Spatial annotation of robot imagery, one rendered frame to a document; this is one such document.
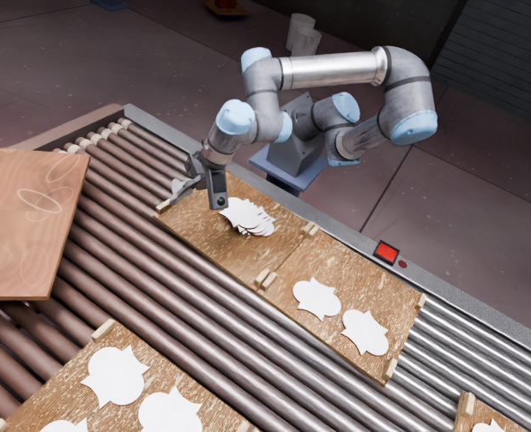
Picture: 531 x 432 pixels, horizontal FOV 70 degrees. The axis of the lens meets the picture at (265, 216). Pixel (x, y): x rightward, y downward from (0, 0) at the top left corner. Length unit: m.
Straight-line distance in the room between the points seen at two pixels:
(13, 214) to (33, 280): 0.22
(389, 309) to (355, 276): 0.14
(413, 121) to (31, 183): 1.03
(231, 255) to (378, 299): 0.46
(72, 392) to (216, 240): 0.54
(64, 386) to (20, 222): 0.42
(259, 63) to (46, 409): 0.87
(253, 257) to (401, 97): 0.60
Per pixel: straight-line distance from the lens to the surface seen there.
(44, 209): 1.14
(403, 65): 1.07
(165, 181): 1.38
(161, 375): 0.97
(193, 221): 1.22
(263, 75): 0.94
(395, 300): 1.24
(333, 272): 1.21
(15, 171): 1.27
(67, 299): 1.11
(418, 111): 1.04
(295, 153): 1.52
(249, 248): 1.18
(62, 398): 0.98
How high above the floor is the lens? 1.84
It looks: 45 degrees down
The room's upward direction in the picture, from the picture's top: 16 degrees clockwise
